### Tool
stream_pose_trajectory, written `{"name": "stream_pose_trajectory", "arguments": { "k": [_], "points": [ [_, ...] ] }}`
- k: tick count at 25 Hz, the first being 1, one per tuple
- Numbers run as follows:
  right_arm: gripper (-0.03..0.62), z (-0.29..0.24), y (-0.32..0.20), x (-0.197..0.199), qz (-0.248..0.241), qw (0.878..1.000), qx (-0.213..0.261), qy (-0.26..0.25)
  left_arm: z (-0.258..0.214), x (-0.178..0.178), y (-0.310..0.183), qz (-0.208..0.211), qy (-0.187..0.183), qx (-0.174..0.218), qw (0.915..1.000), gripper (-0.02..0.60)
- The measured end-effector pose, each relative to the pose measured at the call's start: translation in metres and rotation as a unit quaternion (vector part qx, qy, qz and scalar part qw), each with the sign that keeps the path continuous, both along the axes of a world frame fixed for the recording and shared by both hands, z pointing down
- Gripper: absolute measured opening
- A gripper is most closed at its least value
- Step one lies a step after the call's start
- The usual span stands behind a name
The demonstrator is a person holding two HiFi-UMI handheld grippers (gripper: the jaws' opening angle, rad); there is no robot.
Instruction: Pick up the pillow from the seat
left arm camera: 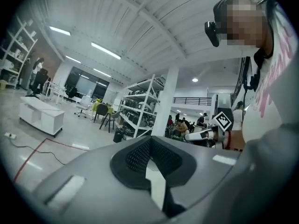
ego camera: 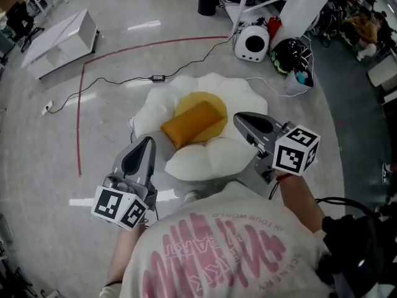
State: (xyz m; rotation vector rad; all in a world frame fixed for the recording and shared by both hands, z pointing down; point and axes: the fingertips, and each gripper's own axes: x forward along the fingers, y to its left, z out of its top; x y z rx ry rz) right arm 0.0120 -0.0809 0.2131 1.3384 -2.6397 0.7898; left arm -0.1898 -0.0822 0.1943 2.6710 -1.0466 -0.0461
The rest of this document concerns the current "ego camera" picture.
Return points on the person's white pink-print shirt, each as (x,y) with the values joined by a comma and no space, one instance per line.
(223,253)

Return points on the white flower-shaped plush cushion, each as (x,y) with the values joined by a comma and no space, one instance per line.
(245,101)

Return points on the orange pillow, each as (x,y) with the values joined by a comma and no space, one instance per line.
(189,124)

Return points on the white pet carrier backpack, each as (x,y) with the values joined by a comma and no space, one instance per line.
(251,43)

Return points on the black office chair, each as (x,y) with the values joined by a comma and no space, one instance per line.
(18,20)

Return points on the person's left forearm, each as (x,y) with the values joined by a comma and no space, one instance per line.
(121,253)

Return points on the red fire extinguisher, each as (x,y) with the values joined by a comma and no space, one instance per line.
(274,28)

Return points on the black glossy helmet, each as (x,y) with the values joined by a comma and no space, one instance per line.
(287,53)

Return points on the black waste bin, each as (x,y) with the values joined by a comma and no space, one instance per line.
(206,3)

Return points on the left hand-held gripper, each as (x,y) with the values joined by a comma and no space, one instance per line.
(108,202)

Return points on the black white-striped bag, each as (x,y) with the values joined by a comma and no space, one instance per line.
(305,57)

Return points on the white low cabinet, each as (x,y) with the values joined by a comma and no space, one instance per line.
(62,42)

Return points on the person's light grey trousers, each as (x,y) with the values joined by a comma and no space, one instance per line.
(191,195)

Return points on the white power strip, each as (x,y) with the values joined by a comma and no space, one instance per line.
(47,107)

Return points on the white side cabinet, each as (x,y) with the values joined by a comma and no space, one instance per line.
(381,73)

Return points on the black shoulder bag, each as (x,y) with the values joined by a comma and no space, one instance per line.
(356,247)

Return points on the black power adapter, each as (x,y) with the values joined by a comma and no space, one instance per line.
(158,78)

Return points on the white bag with colourful items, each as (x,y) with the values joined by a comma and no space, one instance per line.
(297,84)

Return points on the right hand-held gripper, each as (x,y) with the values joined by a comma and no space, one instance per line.
(290,157)

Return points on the person's right forearm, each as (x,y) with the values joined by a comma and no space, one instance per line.
(297,200)

